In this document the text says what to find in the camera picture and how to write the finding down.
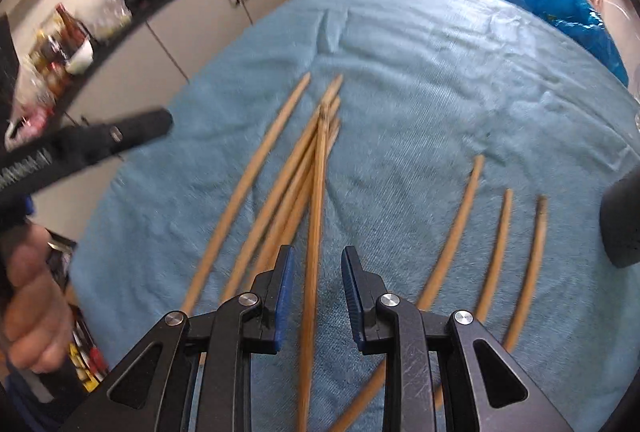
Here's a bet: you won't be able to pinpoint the person's left forearm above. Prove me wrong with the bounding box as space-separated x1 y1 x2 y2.
0 354 76 432

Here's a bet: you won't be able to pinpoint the person's left hand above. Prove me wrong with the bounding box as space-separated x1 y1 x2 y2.
0 223 75 374

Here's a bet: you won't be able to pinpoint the bundle of wooden chopsticks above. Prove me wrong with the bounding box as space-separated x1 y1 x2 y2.
182 72 346 318

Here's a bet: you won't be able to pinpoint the red yellow packages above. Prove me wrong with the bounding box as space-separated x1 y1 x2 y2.
64 302 110 394

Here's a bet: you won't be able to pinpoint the white bowl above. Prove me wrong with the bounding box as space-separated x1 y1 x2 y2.
65 41 96 76

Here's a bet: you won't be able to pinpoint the beige base cabinets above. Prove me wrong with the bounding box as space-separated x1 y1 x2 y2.
30 0 596 238

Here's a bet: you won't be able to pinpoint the dark grey chopstick holder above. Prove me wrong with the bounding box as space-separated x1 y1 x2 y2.
600 165 640 269

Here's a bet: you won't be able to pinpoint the colourful food packets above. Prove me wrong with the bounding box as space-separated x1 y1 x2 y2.
22 27 72 113

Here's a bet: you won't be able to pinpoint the brown sauce bottle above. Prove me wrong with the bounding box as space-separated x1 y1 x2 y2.
54 4 94 59

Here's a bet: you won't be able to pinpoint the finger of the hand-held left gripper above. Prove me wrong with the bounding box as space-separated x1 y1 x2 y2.
54 108 174 174

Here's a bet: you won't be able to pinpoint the blue terry towel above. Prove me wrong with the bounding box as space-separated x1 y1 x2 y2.
70 0 640 432

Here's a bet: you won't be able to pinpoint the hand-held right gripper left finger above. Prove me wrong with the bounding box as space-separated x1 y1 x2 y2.
60 245 297 432

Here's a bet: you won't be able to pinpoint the tan bamboo chopstick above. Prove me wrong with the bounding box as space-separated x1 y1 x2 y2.
330 155 486 432
474 188 514 320
297 104 331 432
502 196 548 353

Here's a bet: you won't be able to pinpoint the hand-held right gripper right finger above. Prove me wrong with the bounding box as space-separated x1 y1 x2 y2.
341 246 576 432

